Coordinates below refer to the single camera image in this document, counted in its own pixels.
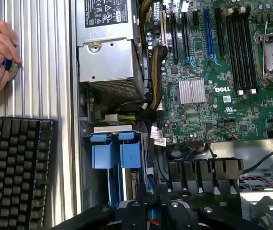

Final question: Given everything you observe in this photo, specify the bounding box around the black RAM slot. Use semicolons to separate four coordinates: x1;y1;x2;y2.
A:
225;8;244;96
232;11;247;92
244;6;257;94
237;6;253;93

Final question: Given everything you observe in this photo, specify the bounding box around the long black expansion slot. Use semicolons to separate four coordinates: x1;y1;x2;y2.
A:
181;11;191;59
170;11;180;61
214;7;226;57

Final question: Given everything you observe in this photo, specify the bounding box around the blue expansion slot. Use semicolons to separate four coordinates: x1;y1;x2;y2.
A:
203;8;215;56

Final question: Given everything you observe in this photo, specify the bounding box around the short black expansion slot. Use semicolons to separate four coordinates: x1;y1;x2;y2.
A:
192;10;200;27

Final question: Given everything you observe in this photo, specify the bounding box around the black plastic fan shroud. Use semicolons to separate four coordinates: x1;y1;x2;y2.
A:
168;157;244;192

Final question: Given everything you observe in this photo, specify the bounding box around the grey open PC case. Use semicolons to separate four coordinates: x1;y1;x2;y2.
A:
69;0;273;230

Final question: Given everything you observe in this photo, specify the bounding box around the white power plug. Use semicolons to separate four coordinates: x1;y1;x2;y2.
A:
104;113;118;123

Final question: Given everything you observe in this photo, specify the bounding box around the green Dell motherboard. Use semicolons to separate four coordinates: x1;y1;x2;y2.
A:
147;0;273;147

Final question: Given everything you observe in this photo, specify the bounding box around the black computer keyboard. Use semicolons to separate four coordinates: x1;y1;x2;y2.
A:
0;116;58;230

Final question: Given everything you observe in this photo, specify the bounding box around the silver chipset heatsink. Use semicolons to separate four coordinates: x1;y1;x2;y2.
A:
178;77;207;105

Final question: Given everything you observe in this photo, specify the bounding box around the silver power supply unit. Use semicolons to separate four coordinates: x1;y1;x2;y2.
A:
75;0;149;102

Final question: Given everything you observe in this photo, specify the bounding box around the white edge connector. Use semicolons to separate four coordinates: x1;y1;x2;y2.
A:
161;9;168;48

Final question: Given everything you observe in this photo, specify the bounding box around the metal socket locking lever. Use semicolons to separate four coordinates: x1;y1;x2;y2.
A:
261;21;269;78

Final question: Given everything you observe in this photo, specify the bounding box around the blue disk wire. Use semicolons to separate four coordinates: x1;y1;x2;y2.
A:
145;141;156;192

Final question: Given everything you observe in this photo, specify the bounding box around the blue disk caddy bracket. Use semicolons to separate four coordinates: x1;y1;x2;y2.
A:
90;133;115;169
118;132;142;169

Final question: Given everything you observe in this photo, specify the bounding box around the thin black wire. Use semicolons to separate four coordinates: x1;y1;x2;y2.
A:
204;124;239;159

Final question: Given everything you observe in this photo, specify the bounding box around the red black twisted wire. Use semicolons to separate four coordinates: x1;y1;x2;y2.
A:
239;175;273;207

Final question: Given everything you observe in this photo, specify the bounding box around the thick black cable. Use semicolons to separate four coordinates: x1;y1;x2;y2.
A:
242;144;273;175

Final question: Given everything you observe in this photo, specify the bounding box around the braided yellow black cable bundle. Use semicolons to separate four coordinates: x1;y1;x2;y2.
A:
150;45;168;111

